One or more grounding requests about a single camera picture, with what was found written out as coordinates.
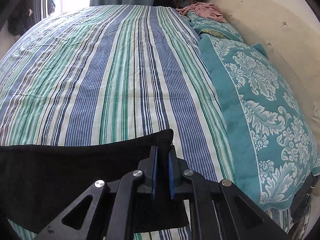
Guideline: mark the pink garment on bed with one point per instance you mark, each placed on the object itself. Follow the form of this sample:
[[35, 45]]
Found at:
[[204, 10]]

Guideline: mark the black pants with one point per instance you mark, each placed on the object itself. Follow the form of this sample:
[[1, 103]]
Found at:
[[38, 182]]

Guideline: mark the dark blue folded cloth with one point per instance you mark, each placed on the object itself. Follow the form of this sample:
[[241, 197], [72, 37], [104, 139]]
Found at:
[[300, 201]]

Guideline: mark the dark hanging coats and bags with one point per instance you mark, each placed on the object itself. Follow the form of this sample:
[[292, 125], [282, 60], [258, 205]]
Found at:
[[26, 14]]

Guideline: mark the cream padded headboard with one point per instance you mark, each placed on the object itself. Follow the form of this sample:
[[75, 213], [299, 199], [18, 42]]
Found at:
[[289, 32]]

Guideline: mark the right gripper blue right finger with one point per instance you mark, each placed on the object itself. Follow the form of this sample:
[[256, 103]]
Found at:
[[219, 210]]

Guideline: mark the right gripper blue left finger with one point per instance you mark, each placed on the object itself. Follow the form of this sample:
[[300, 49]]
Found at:
[[114, 210]]

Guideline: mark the striped blue green bed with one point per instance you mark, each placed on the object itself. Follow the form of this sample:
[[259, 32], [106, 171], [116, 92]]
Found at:
[[112, 73]]

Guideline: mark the teal floral pillow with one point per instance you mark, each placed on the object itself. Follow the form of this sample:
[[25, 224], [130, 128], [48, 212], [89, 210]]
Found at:
[[273, 147]]

